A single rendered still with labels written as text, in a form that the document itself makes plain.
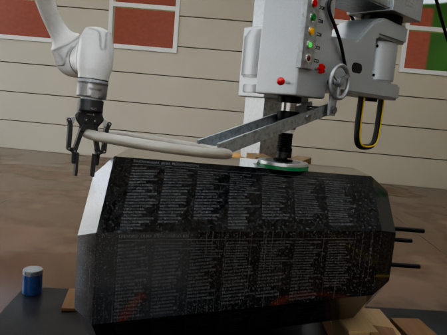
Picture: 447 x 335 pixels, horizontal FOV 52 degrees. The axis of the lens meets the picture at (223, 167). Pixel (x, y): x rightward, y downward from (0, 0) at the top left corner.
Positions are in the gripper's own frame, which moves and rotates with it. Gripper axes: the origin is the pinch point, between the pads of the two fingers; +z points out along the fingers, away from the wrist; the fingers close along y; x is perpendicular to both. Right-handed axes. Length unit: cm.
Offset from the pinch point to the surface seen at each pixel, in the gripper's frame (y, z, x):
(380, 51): 141, -63, 25
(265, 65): 72, -44, 20
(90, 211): 10.3, 20.9, 29.2
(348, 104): 520, -78, 451
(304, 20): 75, -60, 1
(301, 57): 76, -47, 1
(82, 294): 9, 51, 24
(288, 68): 76, -43, 8
